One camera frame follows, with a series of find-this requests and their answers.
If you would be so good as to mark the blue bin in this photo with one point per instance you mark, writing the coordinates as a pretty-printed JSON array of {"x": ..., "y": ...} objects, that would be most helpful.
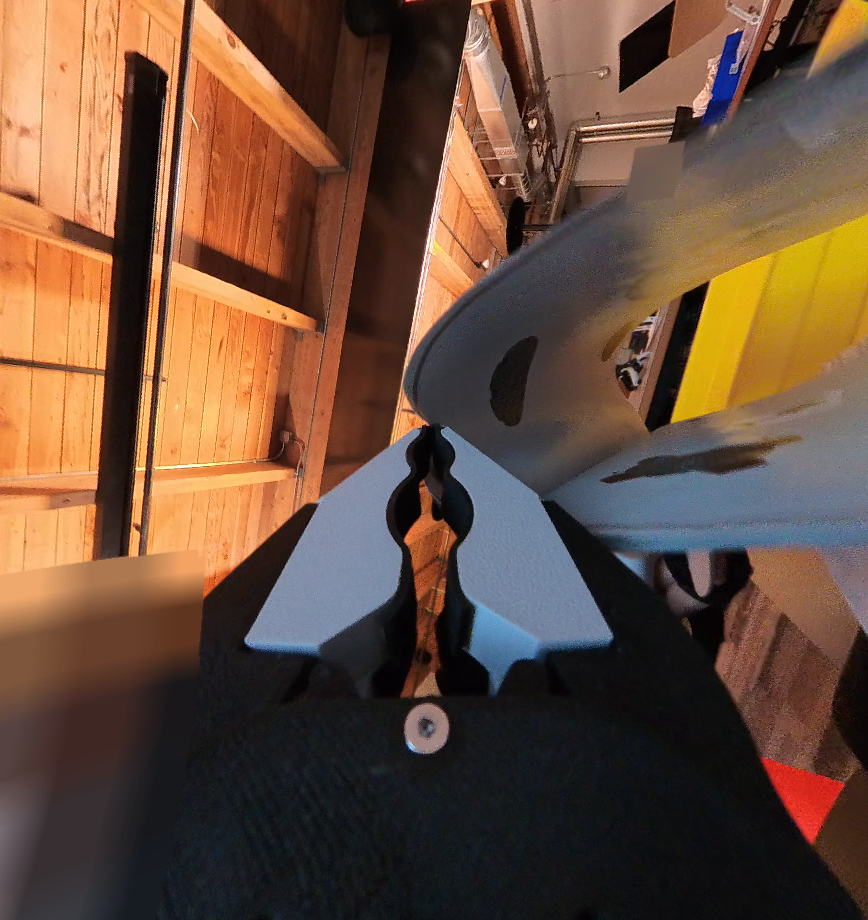
[{"x": 725, "y": 79}]

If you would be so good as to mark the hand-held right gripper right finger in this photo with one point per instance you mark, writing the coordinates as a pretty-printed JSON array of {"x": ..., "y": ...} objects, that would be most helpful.
[{"x": 527, "y": 575}]

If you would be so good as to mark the yellow plastic bin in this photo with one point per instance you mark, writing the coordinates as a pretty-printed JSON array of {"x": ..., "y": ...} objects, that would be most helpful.
[{"x": 786, "y": 323}]

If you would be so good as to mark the black floor pole stand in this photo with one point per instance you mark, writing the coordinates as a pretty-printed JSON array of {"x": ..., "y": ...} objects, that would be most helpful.
[{"x": 524, "y": 224}]

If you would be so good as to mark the instruction booklet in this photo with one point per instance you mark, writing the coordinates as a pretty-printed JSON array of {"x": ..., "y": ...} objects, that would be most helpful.
[{"x": 570, "y": 323}]

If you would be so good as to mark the metal pipe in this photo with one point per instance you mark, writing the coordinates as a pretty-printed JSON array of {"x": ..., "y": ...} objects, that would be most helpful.
[{"x": 621, "y": 129}]

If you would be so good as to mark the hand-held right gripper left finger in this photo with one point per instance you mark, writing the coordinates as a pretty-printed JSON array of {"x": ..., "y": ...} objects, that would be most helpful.
[{"x": 326, "y": 575}]

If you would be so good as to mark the orange floor tape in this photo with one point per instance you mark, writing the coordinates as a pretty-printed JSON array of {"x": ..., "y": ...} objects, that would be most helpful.
[{"x": 807, "y": 798}]

